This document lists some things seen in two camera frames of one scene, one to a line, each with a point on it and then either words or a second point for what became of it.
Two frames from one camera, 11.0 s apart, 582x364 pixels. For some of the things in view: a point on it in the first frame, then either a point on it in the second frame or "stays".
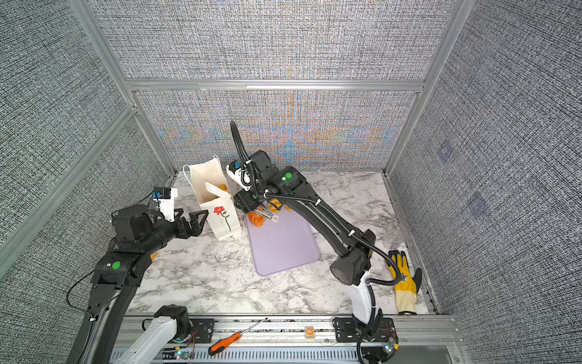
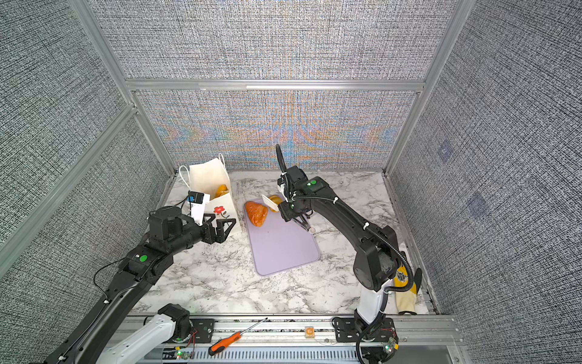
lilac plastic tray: x=288 y=242 stays
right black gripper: x=244 y=201 → x=286 y=212
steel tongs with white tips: x=261 y=210 → x=272 y=204
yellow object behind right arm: x=408 y=287 stays
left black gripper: x=196 y=227 → x=212 y=237
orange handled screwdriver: x=221 y=344 stays
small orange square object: x=309 y=331 stays
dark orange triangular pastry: x=256 y=219 stays
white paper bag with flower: x=220 y=210 stays
